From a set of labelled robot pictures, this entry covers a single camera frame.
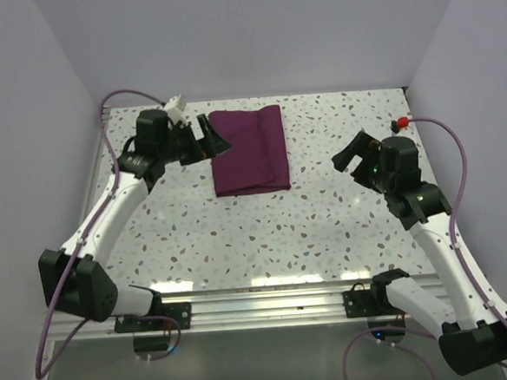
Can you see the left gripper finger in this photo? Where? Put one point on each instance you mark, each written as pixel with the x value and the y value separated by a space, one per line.
pixel 217 144
pixel 206 128

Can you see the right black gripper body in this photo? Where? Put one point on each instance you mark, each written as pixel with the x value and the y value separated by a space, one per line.
pixel 383 181

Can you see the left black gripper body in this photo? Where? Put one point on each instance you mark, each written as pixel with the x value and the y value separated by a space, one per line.
pixel 181 145

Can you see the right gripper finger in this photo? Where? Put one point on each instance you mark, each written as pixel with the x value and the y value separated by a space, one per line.
pixel 360 146
pixel 366 169

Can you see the purple surgical cloth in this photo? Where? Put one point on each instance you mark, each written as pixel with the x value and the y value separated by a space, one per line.
pixel 257 160

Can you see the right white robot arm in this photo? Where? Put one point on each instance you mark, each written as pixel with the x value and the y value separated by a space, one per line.
pixel 471 326

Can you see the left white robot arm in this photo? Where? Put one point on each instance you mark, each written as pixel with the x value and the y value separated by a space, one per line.
pixel 74 277

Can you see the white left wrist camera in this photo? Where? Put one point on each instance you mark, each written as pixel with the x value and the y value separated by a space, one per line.
pixel 177 105

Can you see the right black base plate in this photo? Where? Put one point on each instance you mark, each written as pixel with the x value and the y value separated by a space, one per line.
pixel 367 301

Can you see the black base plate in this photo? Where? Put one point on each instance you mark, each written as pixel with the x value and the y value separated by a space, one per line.
pixel 180 312
pixel 367 301

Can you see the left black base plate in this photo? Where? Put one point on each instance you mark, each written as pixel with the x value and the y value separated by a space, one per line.
pixel 180 312

